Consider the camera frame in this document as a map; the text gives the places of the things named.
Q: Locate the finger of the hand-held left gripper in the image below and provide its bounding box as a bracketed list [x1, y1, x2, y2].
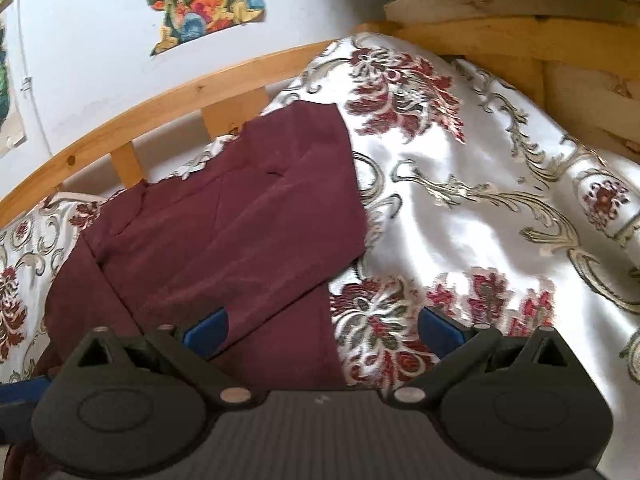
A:
[0, 377, 53, 447]

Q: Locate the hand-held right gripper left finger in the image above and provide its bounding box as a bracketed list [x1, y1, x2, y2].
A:
[64, 308, 252, 409]

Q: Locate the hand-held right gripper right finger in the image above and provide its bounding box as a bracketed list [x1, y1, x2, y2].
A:
[392, 307, 584, 409]

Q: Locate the maroon garment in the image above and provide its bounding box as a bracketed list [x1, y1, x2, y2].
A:
[7, 100, 370, 480]

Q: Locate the white floral bedspread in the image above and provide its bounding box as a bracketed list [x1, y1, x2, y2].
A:
[0, 32, 640, 391]

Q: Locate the blond figure wall poster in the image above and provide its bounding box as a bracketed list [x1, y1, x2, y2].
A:
[0, 14, 27, 158]

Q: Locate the white wall pipe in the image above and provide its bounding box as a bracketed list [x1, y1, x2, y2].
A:
[14, 0, 53, 157]

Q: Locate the wooden bed frame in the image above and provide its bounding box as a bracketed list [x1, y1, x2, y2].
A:
[0, 0, 640, 221]

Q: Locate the landscape wall poster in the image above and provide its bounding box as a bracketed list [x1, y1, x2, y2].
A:
[119, 0, 267, 57]

